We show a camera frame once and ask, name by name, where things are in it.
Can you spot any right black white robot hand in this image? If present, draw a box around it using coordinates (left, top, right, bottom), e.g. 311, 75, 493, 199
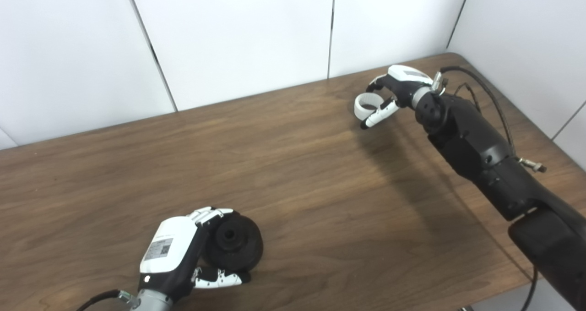
360, 65, 435, 130

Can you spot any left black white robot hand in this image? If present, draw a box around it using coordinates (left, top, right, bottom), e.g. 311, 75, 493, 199
138, 206, 251, 302

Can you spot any white toothed ring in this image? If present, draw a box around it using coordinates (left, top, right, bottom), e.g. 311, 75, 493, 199
354, 93, 385, 121

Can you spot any round black stepped part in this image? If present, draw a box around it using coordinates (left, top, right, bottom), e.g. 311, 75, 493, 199
204, 212, 265, 273

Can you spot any thin black right wire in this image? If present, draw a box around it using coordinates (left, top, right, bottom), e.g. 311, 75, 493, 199
455, 83, 482, 115

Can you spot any thick black left wrist cable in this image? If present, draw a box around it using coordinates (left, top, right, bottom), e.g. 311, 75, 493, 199
76, 289, 138, 311

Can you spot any thick black wrist cable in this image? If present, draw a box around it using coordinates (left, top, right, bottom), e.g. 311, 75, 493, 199
76, 289, 138, 311
430, 66, 548, 311

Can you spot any thick black right wrist cable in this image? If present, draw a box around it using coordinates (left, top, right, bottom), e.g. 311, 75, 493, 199
430, 66, 548, 311

